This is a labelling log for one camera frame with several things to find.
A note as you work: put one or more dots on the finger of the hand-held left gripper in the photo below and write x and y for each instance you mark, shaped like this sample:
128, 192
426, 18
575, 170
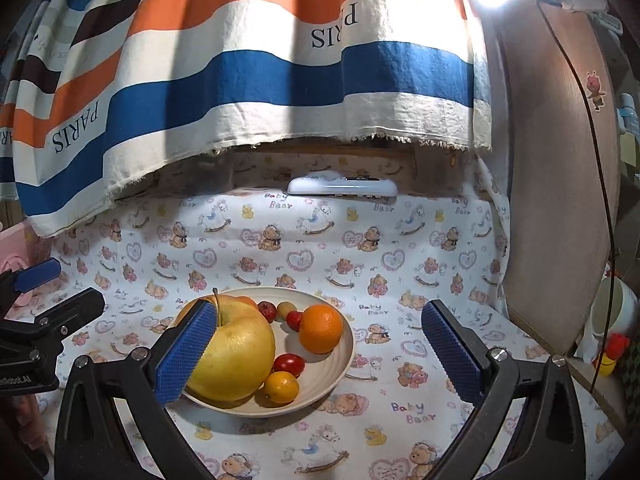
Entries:
75, 310
37, 272

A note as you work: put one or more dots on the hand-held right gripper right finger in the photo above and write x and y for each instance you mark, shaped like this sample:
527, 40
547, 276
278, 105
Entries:
452, 355

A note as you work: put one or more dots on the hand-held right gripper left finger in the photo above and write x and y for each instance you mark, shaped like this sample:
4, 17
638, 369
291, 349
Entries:
185, 355

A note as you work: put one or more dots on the large yellow apple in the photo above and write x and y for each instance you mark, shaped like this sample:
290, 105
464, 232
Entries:
235, 355

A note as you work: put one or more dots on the small dark red fruit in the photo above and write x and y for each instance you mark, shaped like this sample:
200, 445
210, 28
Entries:
266, 310
295, 321

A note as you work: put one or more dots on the yellow-orange small orange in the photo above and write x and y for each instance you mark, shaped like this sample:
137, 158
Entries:
281, 387

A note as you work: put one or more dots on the red cherry tomato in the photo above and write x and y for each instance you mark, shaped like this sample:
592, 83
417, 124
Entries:
289, 364

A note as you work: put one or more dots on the small brown longan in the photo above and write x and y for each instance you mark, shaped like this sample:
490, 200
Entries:
285, 308

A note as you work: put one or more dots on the cream round plate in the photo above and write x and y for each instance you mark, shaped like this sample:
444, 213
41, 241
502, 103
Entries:
320, 375

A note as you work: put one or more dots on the pink plastic object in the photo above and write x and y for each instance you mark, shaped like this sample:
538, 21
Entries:
12, 255

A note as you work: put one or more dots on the bear print cloth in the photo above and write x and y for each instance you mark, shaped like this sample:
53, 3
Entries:
425, 260

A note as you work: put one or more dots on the yellow bottle red cap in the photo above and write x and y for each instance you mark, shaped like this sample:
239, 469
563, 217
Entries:
611, 357

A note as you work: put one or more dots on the white cup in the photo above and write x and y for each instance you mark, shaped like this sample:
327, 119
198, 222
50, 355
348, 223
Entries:
620, 310

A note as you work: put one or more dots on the white plastic device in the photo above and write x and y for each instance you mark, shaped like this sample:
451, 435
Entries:
345, 187

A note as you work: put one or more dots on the striped cloth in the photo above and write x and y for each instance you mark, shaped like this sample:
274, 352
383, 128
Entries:
250, 85

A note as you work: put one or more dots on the cartoon animal sticker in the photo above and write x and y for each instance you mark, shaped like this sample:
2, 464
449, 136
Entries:
595, 89

